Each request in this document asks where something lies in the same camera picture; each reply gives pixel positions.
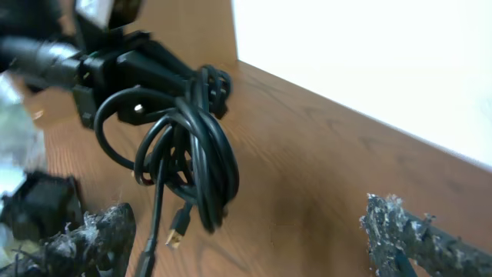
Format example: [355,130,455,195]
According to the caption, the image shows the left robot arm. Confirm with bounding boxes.
[1,1,232,128]

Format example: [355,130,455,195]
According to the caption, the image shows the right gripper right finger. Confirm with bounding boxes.
[360,194,491,277]

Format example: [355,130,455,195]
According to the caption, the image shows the black USB cable gold plug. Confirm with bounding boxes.
[133,79,239,246]

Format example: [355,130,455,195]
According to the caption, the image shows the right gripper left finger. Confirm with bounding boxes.
[1,203,136,277]

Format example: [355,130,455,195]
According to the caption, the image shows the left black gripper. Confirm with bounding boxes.
[72,31,232,129]

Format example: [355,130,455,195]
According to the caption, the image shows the black USB cable dark plug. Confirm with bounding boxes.
[94,85,238,276]

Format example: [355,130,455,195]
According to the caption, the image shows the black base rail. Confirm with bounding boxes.
[1,171,85,242]

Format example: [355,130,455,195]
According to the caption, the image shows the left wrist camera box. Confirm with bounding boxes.
[72,0,145,32]

